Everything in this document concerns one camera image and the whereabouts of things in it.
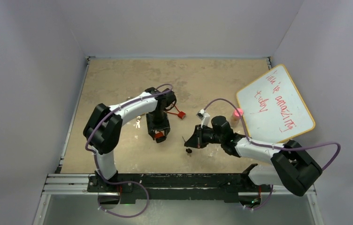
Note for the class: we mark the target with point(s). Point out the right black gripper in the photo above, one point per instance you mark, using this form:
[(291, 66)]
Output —
[(196, 139)]

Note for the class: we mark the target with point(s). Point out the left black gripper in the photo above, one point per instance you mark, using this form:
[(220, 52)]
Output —
[(152, 127)]

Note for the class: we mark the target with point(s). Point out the orange black padlock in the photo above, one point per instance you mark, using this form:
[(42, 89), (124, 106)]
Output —
[(159, 136)]

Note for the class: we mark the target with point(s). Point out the silver keys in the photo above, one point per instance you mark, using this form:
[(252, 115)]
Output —
[(137, 123)]

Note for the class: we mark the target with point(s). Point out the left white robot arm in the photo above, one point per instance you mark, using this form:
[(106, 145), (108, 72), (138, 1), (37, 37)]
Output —
[(103, 129)]

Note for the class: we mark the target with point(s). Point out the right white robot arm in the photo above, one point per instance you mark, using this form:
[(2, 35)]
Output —
[(295, 170)]

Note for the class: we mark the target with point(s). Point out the pink cap bottle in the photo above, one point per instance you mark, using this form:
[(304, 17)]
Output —
[(236, 117)]

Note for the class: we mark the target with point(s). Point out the red cable lock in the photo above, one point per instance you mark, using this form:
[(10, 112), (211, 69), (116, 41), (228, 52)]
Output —
[(180, 114)]

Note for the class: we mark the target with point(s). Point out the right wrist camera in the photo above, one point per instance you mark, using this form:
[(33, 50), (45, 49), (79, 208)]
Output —
[(204, 117)]

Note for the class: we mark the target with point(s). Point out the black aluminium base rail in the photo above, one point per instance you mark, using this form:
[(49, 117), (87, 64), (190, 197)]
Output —
[(130, 187)]

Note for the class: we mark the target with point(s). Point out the whiteboard with yellow frame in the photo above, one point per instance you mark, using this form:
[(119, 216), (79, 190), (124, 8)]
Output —
[(273, 109)]

